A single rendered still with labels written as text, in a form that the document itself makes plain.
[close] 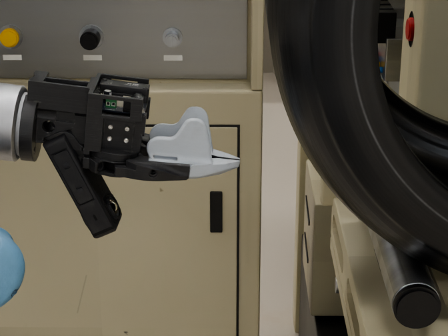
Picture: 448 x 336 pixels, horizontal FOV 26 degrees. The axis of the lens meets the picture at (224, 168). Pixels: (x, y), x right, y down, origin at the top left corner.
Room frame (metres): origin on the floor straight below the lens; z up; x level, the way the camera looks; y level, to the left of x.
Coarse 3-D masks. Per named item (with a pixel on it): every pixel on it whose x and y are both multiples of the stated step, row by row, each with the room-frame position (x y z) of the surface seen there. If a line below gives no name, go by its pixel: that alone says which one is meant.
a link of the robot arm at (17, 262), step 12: (0, 228) 0.78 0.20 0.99; (0, 240) 0.75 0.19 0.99; (12, 240) 0.77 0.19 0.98; (0, 252) 0.75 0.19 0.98; (12, 252) 0.75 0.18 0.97; (0, 264) 0.75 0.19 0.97; (12, 264) 0.75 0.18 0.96; (24, 264) 0.76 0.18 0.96; (0, 276) 0.75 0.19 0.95; (12, 276) 0.75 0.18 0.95; (0, 288) 0.75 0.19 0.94; (12, 288) 0.75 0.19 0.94; (0, 300) 0.75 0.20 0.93
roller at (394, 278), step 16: (384, 240) 0.90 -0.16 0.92; (384, 256) 0.87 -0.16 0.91; (400, 256) 0.85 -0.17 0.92; (384, 272) 0.85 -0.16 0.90; (400, 272) 0.82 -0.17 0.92; (416, 272) 0.81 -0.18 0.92; (400, 288) 0.79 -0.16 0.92; (416, 288) 0.79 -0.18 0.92; (432, 288) 0.79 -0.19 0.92; (400, 304) 0.78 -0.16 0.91; (416, 304) 0.78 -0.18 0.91; (432, 304) 0.78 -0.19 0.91; (400, 320) 0.79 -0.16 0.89; (416, 320) 0.78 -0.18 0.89; (432, 320) 0.78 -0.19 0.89
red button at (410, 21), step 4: (408, 20) 1.21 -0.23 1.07; (412, 20) 1.21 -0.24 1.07; (408, 24) 1.21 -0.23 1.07; (412, 24) 1.21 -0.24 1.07; (408, 28) 1.21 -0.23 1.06; (412, 28) 1.20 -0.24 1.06; (408, 32) 1.21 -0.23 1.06; (412, 32) 1.20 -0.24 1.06; (408, 36) 1.21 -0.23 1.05; (412, 36) 1.20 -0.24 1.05; (408, 40) 1.22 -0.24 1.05; (412, 40) 1.21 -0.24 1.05
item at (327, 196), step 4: (324, 184) 1.13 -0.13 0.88; (320, 188) 1.15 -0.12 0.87; (324, 188) 1.13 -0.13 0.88; (328, 188) 1.13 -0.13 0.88; (320, 192) 1.15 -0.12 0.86; (324, 192) 1.13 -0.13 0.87; (328, 192) 1.13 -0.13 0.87; (332, 192) 1.13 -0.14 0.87; (320, 196) 1.15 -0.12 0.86; (324, 196) 1.13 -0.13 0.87; (328, 196) 1.13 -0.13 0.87; (332, 196) 1.13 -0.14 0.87; (324, 200) 1.13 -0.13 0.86; (328, 200) 1.13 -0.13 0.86; (332, 200) 1.13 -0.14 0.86; (324, 204) 1.13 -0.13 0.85; (328, 204) 1.13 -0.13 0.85; (332, 204) 1.13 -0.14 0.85
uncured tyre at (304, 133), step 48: (288, 0) 0.81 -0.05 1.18; (336, 0) 0.78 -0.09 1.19; (288, 48) 0.81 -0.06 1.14; (336, 48) 0.78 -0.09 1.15; (288, 96) 0.82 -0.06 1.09; (336, 96) 0.78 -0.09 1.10; (384, 96) 0.78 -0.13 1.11; (336, 144) 0.79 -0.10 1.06; (384, 144) 0.78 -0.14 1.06; (432, 144) 1.04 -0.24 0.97; (336, 192) 0.82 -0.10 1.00; (384, 192) 0.78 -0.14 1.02; (432, 192) 0.78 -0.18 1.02; (432, 240) 0.78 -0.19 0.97
